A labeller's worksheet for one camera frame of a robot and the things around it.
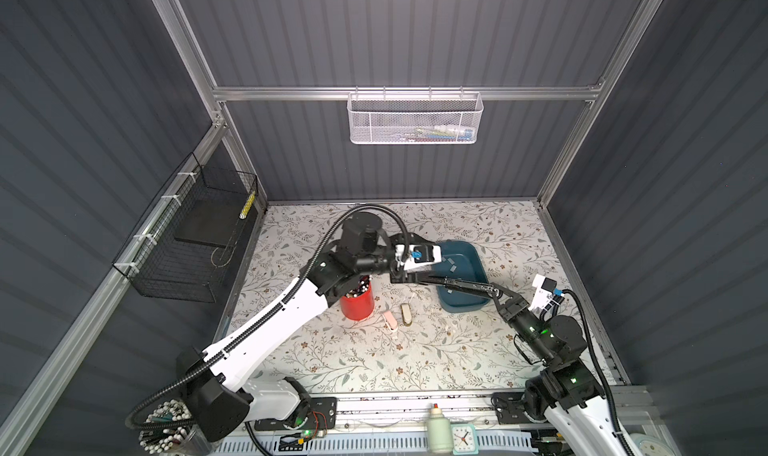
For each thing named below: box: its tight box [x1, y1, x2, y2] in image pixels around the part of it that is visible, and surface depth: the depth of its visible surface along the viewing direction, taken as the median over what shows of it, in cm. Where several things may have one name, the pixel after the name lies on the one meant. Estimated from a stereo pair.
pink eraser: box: [384, 310, 398, 329], surface depth 88 cm
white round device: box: [629, 433, 669, 456], surface depth 68 cm
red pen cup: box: [340, 275, 375, 321], surface depth 83 cm
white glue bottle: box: [428, 403, 453, 455], surface depth 66 cm
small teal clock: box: [451, 424, 479, 455], surface depth 70 cm
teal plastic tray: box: [431, 240, 491, 313], surface depth 102 cm
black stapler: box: [418, 276, 503, 298], surface depth 75 cm
